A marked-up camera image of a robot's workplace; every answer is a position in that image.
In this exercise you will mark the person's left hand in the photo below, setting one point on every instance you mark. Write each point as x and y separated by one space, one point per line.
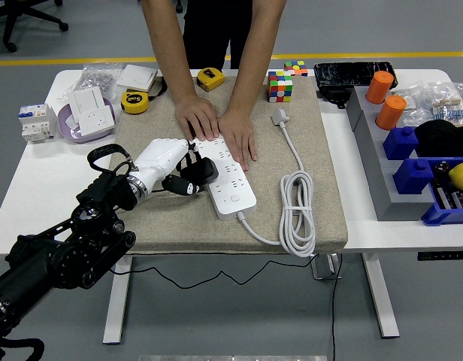
239 137

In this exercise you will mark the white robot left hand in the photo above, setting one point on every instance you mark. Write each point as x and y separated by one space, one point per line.
160 158

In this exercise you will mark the person's right hand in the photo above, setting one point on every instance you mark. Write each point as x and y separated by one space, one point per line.
197 118

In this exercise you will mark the black plug adapter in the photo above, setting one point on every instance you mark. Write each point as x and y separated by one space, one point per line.
203 169

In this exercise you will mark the white power strip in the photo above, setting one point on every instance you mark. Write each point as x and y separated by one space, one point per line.
231 203

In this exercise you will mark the person's left forearm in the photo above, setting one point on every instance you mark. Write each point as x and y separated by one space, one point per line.
259 45

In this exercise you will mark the person's right forearm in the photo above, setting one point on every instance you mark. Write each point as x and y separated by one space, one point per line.
167 45

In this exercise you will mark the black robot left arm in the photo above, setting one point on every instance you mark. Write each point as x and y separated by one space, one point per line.
47 259

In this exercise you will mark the beige fabric mat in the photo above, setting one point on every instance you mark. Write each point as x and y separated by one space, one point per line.
269 169

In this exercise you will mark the large colourful puzzle cube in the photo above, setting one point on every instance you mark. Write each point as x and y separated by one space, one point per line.
279 88

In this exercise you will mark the purple bowl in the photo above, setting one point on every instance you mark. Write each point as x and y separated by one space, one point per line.
77 138

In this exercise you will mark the person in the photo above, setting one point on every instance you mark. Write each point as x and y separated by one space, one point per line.
212 34

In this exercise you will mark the small colourful puzzle cube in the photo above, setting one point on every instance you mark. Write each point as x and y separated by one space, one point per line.
295 68

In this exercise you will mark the black power brick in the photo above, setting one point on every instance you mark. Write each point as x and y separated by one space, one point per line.
333 96

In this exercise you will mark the clear bag of screws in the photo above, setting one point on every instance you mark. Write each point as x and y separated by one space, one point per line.
96 77

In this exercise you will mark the black cracked tray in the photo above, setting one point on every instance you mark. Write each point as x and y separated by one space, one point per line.
344 75

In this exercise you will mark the white circuit breaker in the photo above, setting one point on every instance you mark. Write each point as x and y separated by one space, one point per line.
36 123

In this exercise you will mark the grey stepped block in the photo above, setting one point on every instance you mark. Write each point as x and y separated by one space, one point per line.
378 165

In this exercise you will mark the orange cylinder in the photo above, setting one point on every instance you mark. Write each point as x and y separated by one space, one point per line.
389 113
378 88

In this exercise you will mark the white table leg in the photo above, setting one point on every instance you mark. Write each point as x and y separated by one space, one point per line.
117 308
382 301

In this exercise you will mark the blue block with knob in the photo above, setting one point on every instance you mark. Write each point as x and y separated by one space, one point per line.
412 178
400 144

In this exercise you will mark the clear plastic bag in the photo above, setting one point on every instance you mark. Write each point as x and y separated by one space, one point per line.
413 99

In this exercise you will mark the black office chair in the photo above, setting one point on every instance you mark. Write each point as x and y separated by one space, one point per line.
9 47

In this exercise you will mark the black cloth bundle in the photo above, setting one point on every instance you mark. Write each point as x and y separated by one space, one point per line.
442 139

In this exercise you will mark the dark round knob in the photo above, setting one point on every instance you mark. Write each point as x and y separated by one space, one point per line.
440 168

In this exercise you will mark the clear bag of resistors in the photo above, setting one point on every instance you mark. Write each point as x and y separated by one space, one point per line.
447 105

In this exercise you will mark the blue plastic bin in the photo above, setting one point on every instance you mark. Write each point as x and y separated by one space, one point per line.
442 216

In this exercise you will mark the yellow lemon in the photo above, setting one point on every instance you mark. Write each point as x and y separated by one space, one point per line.
460 176

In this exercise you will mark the black desk control panel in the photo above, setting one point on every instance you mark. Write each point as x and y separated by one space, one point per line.
443 255

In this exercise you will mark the white flat switch box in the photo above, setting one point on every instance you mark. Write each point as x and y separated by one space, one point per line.
135 77

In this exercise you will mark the white wall socket panel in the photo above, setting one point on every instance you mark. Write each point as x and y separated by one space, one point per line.
94 120

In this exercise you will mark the white wall switch panel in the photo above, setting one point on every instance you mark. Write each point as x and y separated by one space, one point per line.
86 98

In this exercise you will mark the silver metal bracket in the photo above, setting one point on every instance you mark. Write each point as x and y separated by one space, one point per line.
323 269

